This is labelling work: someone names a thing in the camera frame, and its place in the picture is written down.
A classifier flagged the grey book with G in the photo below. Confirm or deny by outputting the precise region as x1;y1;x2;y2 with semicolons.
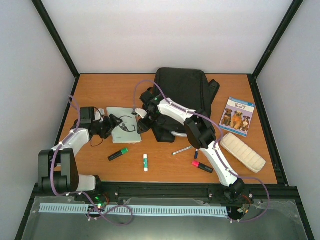
106;107;142;144

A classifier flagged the black student backpack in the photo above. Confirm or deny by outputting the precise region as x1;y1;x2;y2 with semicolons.
140;67;220;143

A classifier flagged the purple dog picture book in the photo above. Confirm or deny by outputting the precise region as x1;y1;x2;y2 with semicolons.
219;96;256;137

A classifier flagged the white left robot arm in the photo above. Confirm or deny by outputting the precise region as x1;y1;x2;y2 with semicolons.
38;106;123;202

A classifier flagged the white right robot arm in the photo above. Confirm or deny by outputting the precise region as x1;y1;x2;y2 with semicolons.
133;91;245;203

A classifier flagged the green highlighter marker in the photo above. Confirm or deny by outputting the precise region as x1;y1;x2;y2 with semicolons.
108;147;129;161

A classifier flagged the white green glue stick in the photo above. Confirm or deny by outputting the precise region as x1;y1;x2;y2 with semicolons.
143;154;149;172

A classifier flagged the green tipped white marker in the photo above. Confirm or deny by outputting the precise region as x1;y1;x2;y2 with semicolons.
172;146;193;156

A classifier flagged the blue capped white pen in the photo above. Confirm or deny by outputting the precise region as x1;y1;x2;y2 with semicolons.
194;149;199;160

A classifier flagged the pink highlighter marker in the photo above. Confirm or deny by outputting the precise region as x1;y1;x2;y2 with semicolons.
192;160;213;174

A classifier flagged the cream quilted pencil case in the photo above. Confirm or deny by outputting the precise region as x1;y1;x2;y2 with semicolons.
220;133;266;173

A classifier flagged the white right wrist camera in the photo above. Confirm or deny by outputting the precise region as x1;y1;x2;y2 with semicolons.
132;108;148;119

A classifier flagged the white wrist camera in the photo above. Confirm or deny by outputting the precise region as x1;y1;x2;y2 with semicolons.
95;108;105;120
132;108;148;119

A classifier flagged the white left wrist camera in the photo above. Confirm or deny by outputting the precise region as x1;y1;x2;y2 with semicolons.
95;108;105;120

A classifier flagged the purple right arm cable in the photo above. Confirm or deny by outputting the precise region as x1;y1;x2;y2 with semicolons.
132;79;271;223

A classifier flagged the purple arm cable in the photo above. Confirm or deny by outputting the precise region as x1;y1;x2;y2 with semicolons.
49;94;134;226
132;79;271;223

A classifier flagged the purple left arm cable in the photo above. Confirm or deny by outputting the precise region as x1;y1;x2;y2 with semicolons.
49;94;134;226

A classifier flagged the light blue cable duct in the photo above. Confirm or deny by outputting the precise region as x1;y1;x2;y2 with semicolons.
38;203;228;218

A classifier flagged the left black frame post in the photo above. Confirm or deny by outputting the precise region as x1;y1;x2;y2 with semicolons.
31;0;81;78

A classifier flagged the black frame post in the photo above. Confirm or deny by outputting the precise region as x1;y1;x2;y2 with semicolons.
31;0;81;78
251;0;305;78

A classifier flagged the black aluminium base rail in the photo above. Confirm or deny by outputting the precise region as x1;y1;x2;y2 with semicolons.
32;181;298;208

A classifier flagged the right black frame post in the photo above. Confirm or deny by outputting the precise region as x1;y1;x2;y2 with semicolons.
251;0;305;78

